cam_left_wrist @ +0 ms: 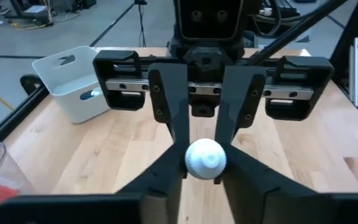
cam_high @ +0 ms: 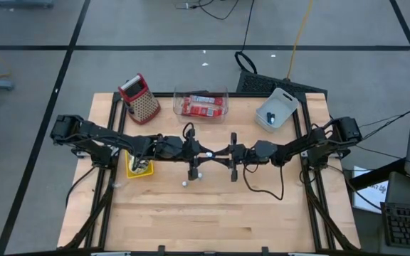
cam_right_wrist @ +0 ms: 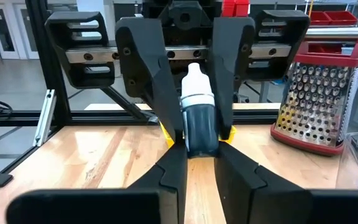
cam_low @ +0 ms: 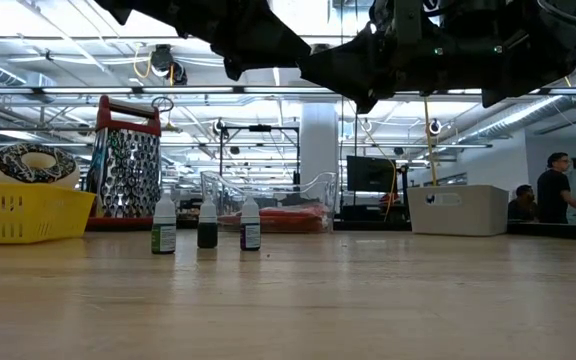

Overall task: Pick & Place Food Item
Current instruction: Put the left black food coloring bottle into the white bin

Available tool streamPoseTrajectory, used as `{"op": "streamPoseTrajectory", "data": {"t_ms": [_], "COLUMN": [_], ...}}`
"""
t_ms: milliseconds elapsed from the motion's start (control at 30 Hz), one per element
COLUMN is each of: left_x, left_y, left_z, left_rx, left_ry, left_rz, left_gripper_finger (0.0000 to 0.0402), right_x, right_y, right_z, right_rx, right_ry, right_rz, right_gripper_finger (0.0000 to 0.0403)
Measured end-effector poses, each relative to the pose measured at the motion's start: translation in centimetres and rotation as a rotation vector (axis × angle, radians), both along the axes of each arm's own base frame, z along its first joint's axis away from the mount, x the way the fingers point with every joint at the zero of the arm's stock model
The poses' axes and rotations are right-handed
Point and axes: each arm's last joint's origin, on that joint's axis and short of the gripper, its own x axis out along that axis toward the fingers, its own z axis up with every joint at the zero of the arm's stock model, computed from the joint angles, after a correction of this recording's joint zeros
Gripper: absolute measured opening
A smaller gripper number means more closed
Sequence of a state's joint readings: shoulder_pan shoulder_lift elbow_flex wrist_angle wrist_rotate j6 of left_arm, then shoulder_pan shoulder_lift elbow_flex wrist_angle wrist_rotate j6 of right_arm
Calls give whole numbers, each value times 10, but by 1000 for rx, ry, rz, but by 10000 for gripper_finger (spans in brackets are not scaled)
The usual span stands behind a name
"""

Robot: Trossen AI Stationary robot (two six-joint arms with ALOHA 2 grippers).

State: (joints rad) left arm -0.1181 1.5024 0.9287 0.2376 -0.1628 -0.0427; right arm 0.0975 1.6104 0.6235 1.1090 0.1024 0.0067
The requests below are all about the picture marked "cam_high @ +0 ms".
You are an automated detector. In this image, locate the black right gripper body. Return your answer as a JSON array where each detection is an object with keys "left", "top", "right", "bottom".
[{"left": 229, "top": 132, "right": 280, "bottom": 183}]

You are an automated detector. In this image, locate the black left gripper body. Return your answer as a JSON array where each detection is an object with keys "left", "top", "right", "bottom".
[{"left": 154, "top": 127, "right": 201, "bottom": 181}]

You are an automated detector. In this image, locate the red packet with barcode panel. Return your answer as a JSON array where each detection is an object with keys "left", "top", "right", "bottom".
[{"left": 182, "top": 95, "right": 225, "bottom": 118}]

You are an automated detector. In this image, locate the clear plastic bin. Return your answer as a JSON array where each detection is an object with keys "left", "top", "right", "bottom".
[{"left": 172, "top": 86, "right": 230, "bottom": 124}]

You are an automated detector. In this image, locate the yellow plastic basket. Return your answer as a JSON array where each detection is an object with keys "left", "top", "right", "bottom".
[{"left": 125, "top": 149, "right": 155, "bottom": 179}]

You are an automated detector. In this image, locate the red steel box grater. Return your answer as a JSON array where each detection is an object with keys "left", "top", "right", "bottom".
[{"left": 117, "top": 73, "right": 162, "bottom": 125}]

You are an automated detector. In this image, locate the white plastic bin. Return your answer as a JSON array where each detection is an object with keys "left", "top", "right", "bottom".
[{"left": 254, "top": 87, "right": 300, "bottom": 133}]

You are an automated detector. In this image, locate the black mesh computer case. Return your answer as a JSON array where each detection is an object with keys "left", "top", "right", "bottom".
[{"left": 236, "top": 70, "right": 329, "bottom": 100}]

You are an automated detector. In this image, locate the white paper sheet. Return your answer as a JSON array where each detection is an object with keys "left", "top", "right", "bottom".
[{"left": 352, "top": 166, "right": 389, "bottom": 214}]

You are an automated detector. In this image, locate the black keyboard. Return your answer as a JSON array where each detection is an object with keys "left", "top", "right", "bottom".
[{"left": 381, "top": 201, "right": 410, "bottom": 250}]

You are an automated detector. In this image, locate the blue-grey floor plate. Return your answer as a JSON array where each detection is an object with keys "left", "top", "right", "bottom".
[{"left": 0, "top": 0, "right": 55, "bottom": 9}]

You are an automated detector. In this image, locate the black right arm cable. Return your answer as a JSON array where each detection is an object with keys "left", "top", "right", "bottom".
[{"left": 242, "top": 164, "right": 285, "bottom": 201}]

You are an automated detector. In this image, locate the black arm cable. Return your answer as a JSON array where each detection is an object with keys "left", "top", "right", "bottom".
[
  {"left": 65, "top": 165, "right": 98, "bottom": 207},
  {"left": 242, "top": 164, "right": 285, "bottom": 201}
]

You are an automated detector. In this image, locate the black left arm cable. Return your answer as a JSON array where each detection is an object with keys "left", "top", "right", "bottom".
[{"left": 65, "top": 165, "right": 98, "bottom": 207}]

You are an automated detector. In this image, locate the black looped floor cable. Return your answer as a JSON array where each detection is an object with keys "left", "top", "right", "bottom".
[{"left": 233, "top": 0, "right": 259, "bottom": 75}]

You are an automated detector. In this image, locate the yellow floor cable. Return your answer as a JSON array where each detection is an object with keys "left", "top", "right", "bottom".
[{"left": 285, "top": 0, "right": 315, "bottom": 80}]

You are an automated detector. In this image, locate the thin black floor cable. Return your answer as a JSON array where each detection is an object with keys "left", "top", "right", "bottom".
[{"left": 175, "top": 0, "right": 241, "bottom": 21}]

